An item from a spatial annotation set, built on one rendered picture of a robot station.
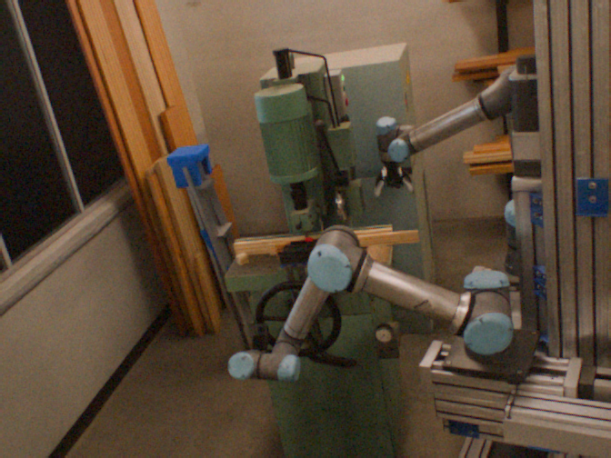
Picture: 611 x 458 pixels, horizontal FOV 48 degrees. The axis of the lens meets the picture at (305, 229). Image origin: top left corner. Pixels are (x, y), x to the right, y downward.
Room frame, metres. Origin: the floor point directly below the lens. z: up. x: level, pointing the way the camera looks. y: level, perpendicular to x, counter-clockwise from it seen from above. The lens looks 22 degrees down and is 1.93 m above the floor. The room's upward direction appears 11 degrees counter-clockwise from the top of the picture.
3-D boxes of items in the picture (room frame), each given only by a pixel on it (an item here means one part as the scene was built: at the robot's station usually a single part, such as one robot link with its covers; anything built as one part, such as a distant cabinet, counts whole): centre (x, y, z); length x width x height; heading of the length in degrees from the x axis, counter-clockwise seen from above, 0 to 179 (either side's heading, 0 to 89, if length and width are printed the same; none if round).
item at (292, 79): (2.45, -0.03, 1.54); 0.08 x 0.08 x 0.17; 77
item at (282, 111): (2.31, 0.00, 1.35); 0.18 x 0.18 x 0.31
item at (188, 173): (3.10, 0.42, 0.58); 0.27 x 0.25 x 1.16; 75
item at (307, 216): (2.33, 0.00, 1.03); 0.14 x 0.07 x 0.09; 167
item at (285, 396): (2.43, -0.02, 0.36); 0.58 x 0.45 x 0.71; 167
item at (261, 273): (2.20, 0.02, 0.87); 0.61 x 0.30 x 0.06; 77
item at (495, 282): (1.60, -0.45, 0.98); 0.13 x 0.12 x 0.14; 163
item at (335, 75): (2.59, -0.21, 1.40); 0.10 x 0.06 x 0.16; 167
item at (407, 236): (2.28, -0.12, 0.92); 0.55 x 0.02 x 0.04; 77
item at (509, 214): (2.03, -0.71, 0.98); 0.13 x 0.12 x 0.14; 150
